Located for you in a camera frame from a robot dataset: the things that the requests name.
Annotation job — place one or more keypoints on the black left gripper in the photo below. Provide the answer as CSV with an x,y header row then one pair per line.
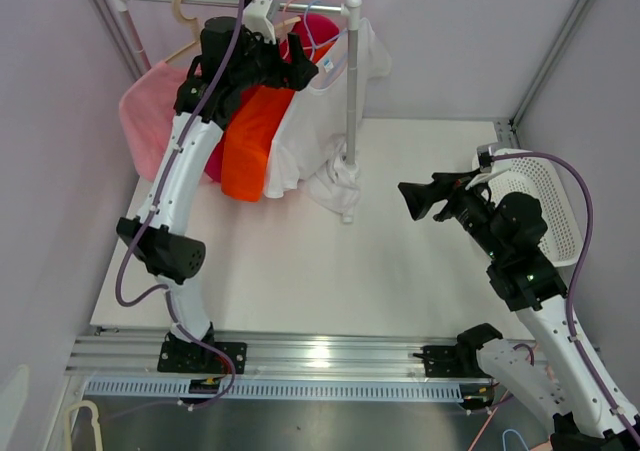
x,y
297,74

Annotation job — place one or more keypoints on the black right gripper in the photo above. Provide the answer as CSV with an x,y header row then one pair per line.
x,y
420,197

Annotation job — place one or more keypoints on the magenta t shirt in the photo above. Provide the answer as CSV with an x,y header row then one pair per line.
x,y
321,29

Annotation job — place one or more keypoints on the light blue wire hanger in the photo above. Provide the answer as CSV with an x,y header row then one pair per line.
x,y
325,47

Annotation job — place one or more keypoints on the beige hanger of magenta shirt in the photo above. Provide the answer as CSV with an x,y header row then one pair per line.
x,y
284,27

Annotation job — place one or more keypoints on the white t shirt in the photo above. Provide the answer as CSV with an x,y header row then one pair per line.
x,y
309,149

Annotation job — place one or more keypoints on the orange t shirt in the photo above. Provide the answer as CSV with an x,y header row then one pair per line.
x,y
248,142

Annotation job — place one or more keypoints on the beige hanger of pink shirt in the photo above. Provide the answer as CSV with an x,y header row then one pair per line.
x,y
193,24

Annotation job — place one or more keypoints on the pink t shirt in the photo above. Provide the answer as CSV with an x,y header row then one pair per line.
x,y
146,112

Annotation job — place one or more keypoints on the pink wire hanger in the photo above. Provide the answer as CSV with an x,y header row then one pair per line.
x,y
287,5

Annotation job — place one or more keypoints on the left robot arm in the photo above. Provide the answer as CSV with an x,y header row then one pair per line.
x,y
160,257

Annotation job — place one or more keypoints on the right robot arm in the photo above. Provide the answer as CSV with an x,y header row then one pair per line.
x,y
579,405

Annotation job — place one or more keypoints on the pink hanger on floor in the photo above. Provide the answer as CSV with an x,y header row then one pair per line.
x,y
491,412

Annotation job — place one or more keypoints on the blue hanger on floor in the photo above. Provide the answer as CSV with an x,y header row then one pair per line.
x,y
511,436

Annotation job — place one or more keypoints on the metal clothes rack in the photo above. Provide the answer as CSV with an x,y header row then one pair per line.
x,y
350,91

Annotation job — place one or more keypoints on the white perforated laundry basket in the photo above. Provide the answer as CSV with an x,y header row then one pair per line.
x,y
537,177

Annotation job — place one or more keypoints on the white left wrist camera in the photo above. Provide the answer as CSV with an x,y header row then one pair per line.
x,y
258,18

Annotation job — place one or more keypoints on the white slotted cable duct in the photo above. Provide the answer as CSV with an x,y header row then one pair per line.
x,y
288,390

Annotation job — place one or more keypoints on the aluminium mounting rail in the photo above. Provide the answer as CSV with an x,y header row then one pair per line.
x,y
278,356

